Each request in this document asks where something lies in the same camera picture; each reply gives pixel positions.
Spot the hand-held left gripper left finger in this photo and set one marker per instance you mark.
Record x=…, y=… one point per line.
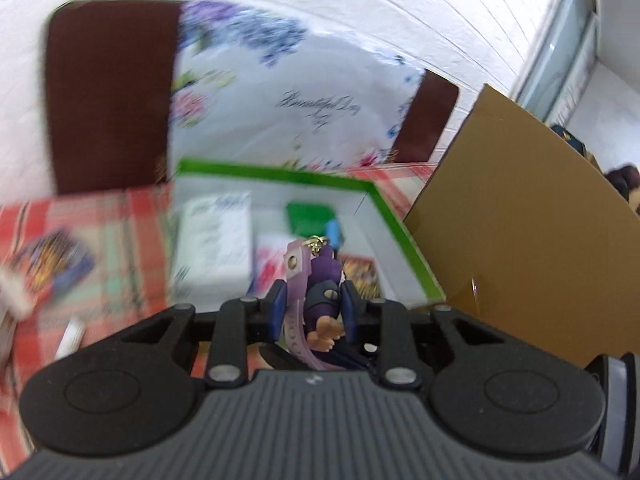
x=277, y=310

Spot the white carton box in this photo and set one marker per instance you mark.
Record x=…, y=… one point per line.
x=215, y=240

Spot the blue tube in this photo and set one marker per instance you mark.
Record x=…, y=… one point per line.
x=335, y=234

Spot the red snack packet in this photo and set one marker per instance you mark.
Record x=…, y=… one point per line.
x=362, y=272

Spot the glass window frame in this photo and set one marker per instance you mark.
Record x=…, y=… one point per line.
x=555, y=45

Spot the green packet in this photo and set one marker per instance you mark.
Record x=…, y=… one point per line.
x=307, y=217

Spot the green cardboard box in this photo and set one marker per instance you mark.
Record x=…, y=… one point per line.
x=395, y=230

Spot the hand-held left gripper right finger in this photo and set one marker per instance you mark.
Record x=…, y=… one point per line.
x=351, y=310

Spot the blue card pack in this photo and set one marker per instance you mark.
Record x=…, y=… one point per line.
x=55, y=260

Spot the white zip bag packet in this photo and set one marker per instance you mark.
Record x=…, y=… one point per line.
x=270, y=255

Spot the white pen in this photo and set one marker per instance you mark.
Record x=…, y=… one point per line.
x=71, y=338

